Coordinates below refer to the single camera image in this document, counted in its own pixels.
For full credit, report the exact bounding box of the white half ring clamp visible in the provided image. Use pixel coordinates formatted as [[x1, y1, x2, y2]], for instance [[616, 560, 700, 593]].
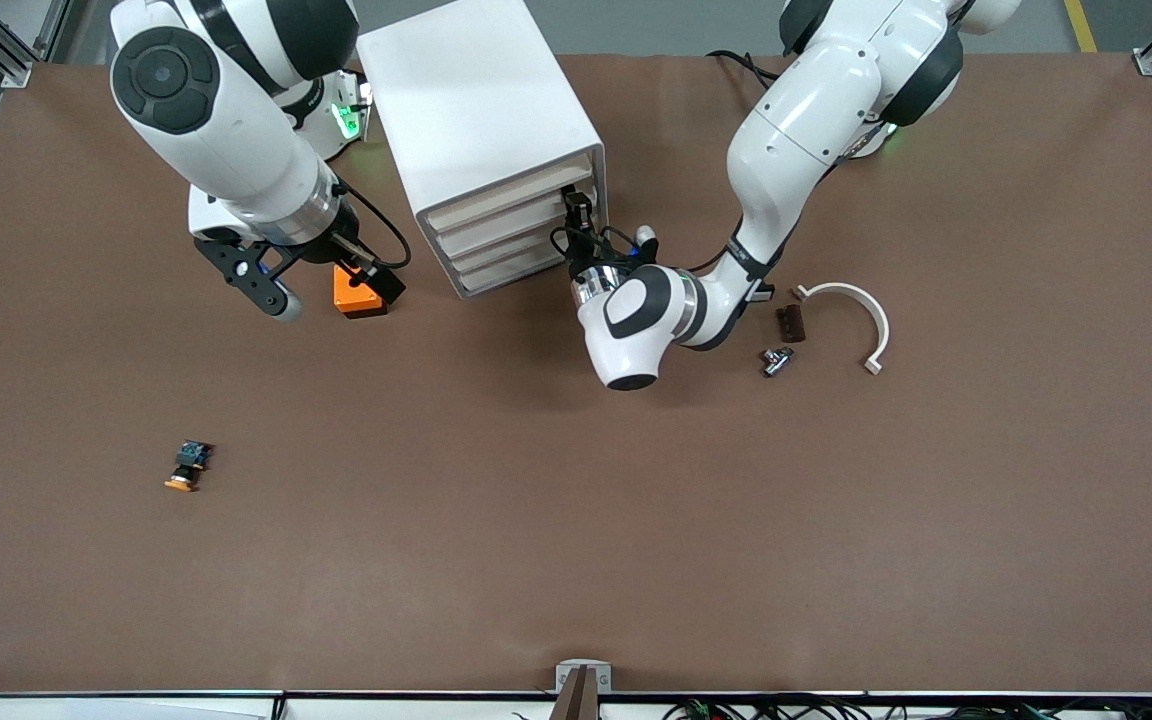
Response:
[[792, 282, 891, 377]]

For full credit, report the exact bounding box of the brown table cover sheet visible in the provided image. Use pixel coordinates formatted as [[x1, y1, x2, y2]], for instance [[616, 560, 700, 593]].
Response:
[[0, 50, 1152, 697]]

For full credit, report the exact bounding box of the orange box with hole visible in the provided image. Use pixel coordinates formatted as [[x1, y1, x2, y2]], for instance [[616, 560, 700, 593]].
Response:
[[333, 262, 389, 320]]

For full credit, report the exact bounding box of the black cable bundle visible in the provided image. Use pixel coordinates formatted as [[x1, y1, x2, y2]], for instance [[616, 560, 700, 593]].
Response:
[[661, 695, 1152, 720]]

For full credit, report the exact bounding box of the grey metal table bracket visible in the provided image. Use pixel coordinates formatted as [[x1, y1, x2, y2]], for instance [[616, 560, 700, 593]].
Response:
[[555, 660, 613, 694]]

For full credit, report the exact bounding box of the orange push button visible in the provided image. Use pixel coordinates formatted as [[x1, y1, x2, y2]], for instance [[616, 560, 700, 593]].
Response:
[[163, 440, 215, 493]]

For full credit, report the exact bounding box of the black arm base cable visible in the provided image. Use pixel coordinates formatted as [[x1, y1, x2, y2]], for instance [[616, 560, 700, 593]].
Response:
[[706, 48, 787, 87]]

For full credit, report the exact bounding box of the brown camera stand bar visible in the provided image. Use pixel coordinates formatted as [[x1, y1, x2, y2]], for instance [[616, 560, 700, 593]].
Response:
[[548, 667, 601, 720]]

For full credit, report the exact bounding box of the white table edge rail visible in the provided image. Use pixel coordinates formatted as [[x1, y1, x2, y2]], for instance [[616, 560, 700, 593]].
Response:
[[0, 690, 1152, 720]]

